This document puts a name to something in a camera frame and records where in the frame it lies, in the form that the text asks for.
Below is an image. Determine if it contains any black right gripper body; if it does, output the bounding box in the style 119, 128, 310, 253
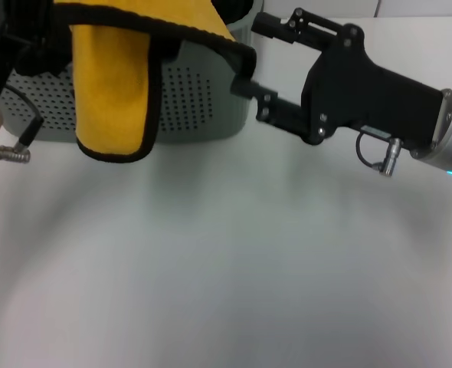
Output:
300, 23, 447, 149

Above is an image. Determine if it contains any yellow grey towel black trim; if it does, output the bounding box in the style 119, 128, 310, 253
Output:
52, 0, 258, 165

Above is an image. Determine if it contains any green perforated storage box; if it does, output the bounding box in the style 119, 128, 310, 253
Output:
2, 0, 266, 146

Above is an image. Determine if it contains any right arm cable with connector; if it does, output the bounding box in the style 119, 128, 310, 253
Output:
355, 129, 404, 176

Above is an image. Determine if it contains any arm cable with connector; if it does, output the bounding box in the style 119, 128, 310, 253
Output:
0, 84, 45, 165
355, 129, 404, 176

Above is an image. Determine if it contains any left arm cable with connector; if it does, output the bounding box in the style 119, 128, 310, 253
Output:
0, 84, 45, 165

